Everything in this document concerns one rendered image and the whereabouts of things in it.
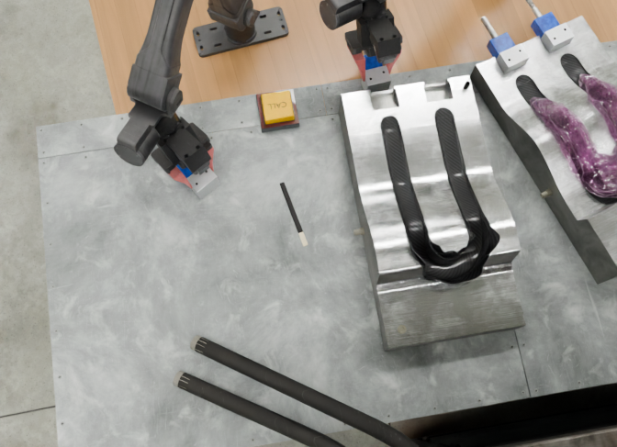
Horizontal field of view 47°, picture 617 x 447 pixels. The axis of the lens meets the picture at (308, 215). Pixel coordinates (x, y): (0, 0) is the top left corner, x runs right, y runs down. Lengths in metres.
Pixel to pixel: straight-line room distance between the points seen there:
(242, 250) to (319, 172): 0.22
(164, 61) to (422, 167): 0.53
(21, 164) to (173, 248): 1.13
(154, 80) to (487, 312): 0.72
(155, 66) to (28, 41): 1.48
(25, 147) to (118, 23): 0.94
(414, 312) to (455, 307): 0.08
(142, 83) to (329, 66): 0.48
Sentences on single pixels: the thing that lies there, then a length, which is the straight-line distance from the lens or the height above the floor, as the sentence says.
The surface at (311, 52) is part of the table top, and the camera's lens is 1.55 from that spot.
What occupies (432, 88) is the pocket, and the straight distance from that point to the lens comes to 1.47.
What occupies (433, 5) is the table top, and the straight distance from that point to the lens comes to 1.64.
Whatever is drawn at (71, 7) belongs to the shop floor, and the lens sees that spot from 2.66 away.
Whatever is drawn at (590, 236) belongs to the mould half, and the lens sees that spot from 1.42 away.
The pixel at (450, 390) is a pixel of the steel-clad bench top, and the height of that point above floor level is 0.80.
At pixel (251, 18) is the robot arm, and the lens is 1.44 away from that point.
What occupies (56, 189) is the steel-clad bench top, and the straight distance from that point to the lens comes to 1.51.
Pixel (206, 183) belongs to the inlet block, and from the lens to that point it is 1.39.
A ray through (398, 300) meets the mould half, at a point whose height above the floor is 0.86.
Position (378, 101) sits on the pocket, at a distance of 1.44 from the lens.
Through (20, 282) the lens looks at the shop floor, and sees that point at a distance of 2.36.
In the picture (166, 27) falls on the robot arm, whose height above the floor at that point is 1.16.
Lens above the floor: 2.16
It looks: 75 degrees down
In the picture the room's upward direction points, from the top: 3 degrees clockwise
